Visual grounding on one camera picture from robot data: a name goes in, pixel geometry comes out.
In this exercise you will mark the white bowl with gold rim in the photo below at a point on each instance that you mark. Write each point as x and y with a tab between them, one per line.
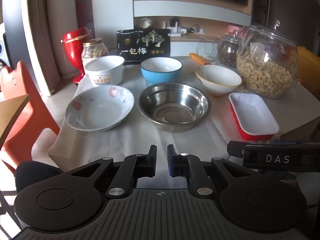
217	77

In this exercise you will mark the white power strip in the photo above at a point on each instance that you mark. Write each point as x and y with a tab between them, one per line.
198	31

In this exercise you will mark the white wall cabinet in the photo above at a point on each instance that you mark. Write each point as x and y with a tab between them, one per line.
175	8

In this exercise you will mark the white floral plate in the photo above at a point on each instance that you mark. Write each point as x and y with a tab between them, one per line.
100	112

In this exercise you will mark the orange cartoon snack packet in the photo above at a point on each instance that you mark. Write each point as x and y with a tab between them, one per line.
197	58

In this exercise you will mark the pink box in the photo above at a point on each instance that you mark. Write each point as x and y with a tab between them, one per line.
235	28

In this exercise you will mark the red container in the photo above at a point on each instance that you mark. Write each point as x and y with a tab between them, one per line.
75	52

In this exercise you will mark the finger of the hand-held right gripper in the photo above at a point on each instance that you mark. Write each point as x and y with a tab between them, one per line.
236	149

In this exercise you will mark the small glass jar of seeds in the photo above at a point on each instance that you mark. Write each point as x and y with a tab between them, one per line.
227	52

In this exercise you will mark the white tablecloth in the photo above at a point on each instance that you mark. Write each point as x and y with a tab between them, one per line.
125	142

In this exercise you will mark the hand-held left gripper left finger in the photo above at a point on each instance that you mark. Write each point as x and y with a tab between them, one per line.
151	160

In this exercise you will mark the white printed enamel bowl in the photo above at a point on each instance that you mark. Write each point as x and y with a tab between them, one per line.
105	76

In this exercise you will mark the large glass jar of peanuts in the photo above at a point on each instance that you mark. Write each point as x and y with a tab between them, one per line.
265	75

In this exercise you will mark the white washing machine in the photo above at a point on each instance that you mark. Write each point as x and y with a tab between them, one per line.
3	50

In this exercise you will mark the orange plastic chair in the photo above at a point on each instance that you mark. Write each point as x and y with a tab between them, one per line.
27	120

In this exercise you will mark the red rectangular tray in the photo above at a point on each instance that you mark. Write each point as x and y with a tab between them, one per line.
252	115

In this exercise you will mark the glass jar of white snacks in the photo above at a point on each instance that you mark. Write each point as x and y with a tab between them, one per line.
93	52

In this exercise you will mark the stainless steel bowl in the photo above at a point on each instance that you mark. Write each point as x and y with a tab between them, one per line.
175	105

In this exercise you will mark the black snack bag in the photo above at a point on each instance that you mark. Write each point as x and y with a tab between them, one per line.
143	47

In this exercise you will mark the yellow plastic object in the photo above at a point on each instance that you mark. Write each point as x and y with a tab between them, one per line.
308	67

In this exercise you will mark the blue bowl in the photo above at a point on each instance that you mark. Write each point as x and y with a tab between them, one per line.
161	76

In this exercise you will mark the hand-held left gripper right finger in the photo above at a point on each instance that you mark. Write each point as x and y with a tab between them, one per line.
171	161

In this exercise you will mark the wooden table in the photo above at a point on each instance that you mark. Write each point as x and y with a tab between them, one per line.
10	115

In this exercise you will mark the person's left leg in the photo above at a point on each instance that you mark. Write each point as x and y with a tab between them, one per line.
32	175

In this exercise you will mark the cream crumpled bag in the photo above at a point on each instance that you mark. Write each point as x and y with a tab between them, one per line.
145	22

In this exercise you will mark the beige curtain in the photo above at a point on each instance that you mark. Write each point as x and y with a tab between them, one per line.
42	42

